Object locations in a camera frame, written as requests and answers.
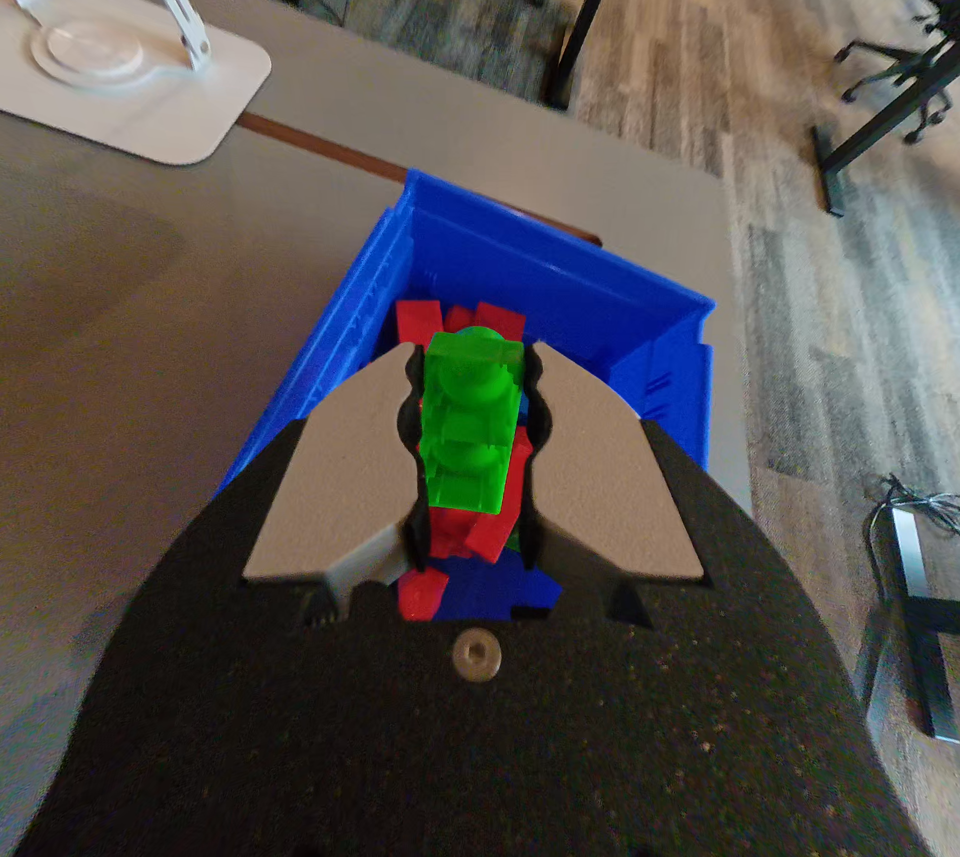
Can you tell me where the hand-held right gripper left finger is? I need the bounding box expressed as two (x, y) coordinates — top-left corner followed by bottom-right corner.
(243, 341), (429, 585)

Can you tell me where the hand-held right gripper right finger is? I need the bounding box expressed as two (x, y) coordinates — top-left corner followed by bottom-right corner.
(518, 341), (706, 585)

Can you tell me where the green mega block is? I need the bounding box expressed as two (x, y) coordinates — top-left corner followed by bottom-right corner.
(422, 325), (528, 515)

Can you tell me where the blue plastic bin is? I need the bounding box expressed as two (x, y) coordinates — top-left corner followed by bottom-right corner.
(218, 167), (718, 627)

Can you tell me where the black metal desk foot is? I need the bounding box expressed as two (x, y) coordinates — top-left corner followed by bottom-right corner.
(863, 475), (960, 747)

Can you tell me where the black desk frame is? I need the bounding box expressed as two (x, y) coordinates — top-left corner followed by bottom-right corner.
(810, 47), (960, 219)

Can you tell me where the wooden table frame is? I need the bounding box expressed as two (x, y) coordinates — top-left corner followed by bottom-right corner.
(540, 0), (646, 111)

